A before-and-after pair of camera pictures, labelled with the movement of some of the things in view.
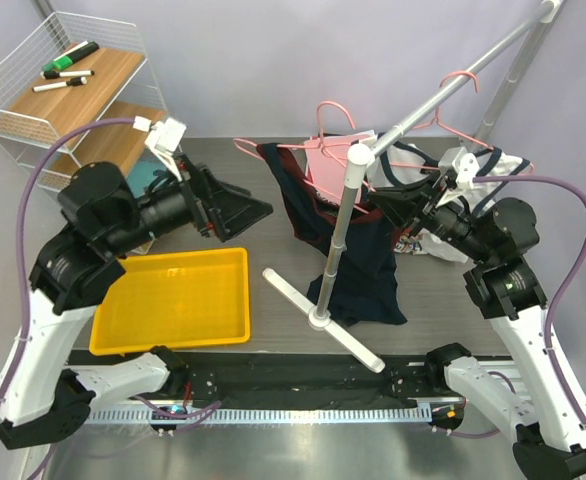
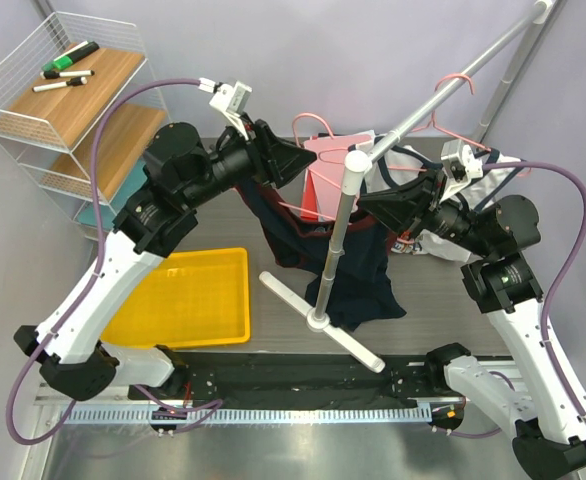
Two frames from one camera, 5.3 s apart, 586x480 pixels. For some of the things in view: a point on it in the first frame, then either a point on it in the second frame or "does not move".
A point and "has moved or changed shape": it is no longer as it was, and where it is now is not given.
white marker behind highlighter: x=74 y=49 does not move
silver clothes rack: x=537 y=22 does not move
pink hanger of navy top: x=319 y=164 to x=301 y=210
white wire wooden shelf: x=69 y=70 does not move
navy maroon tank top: x=365 y=288 has moved or changed shape
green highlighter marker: x=64 y=62 does not move
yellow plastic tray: x=174 y=299 does not move
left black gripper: x=218 y=206 to x=274 y=160
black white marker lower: x=71 y=82 does not move
